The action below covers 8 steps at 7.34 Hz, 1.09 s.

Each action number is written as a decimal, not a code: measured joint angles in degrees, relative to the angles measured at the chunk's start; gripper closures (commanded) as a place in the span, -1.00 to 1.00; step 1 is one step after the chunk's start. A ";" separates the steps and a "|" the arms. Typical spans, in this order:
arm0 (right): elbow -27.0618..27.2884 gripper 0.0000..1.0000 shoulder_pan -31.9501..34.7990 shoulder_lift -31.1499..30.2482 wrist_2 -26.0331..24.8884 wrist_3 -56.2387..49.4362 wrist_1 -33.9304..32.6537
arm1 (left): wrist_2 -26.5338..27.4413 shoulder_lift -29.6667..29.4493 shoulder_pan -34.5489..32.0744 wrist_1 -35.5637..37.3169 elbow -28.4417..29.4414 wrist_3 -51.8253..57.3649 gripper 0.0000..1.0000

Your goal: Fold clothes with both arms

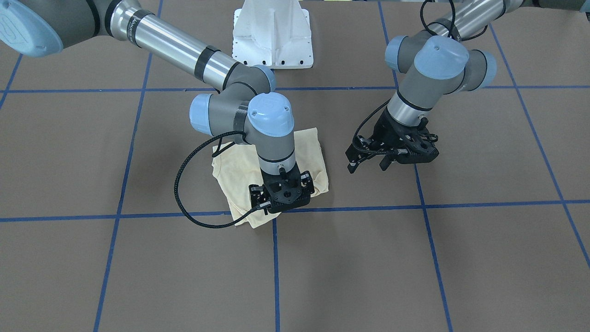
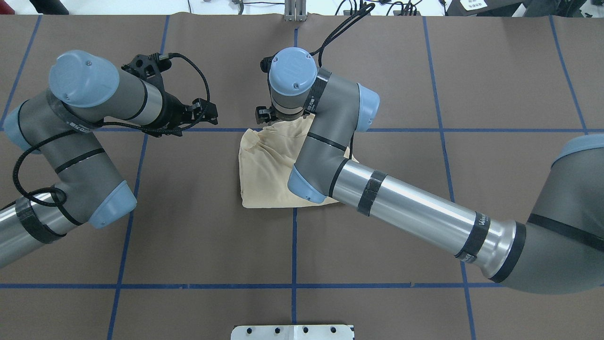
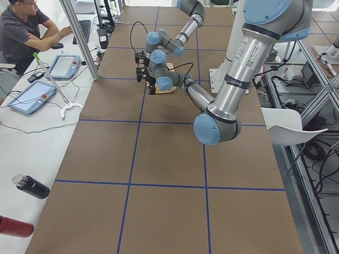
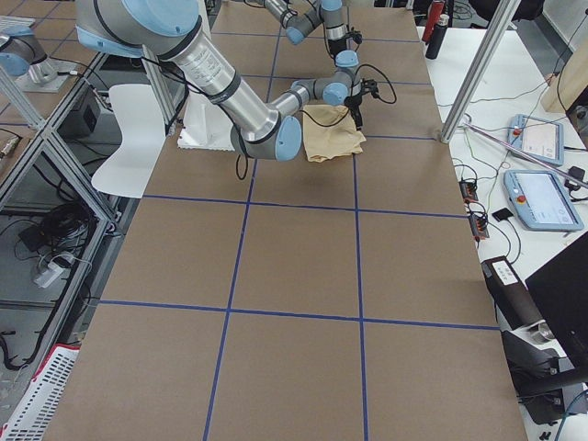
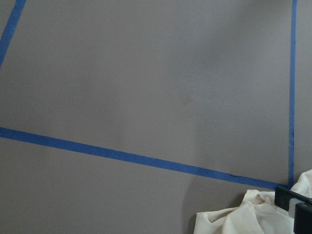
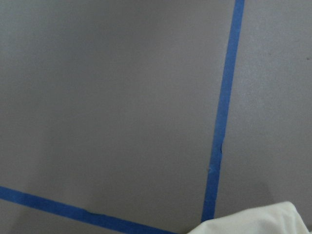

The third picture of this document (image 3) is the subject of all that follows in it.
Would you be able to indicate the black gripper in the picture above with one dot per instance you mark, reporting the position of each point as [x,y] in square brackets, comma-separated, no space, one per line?
[151,81]
[145,64]

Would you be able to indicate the cream long-sleeve printed shirt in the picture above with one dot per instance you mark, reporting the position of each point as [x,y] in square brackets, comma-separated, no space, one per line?
[161,72]

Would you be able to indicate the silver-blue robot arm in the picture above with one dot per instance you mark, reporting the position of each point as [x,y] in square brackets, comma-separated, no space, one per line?
[265,24]
[160,38]

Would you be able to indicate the black box with label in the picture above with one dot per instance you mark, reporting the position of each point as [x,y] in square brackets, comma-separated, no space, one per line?
[103,38]

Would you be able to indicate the black keyboard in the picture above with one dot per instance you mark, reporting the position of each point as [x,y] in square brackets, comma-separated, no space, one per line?
[85,28]

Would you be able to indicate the far blue teach pendant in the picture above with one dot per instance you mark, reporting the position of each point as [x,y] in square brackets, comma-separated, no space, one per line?
[64,67]

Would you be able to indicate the blue teach pendant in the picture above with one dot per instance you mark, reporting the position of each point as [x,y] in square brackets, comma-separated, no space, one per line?
[32,98]
[64,67]

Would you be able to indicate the reacher grabber stick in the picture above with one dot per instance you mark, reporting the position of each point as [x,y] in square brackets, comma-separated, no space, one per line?
[68,104]

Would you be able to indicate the black computer mouse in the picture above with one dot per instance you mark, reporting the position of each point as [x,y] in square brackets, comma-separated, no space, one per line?
[57,45]

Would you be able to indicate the near blue teach pendant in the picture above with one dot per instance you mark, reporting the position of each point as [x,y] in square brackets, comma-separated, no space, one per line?
[32,98]

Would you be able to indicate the seated person dark shirt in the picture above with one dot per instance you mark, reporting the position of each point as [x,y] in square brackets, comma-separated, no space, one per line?
[26,30]

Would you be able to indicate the white plastic chair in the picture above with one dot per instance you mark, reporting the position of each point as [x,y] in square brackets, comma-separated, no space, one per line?
[285,127]

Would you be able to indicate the black water bottle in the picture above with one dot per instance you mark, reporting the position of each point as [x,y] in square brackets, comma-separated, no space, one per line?
[31,186]

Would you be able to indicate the red water bottle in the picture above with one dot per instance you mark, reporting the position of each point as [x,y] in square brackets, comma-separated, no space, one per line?
[16,228]

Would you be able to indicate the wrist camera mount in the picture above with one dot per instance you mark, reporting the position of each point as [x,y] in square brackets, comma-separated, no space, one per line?
[141,73]
[139,56]

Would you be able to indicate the aluminium frame post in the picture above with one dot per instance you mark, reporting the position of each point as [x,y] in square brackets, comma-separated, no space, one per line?
[78,33]

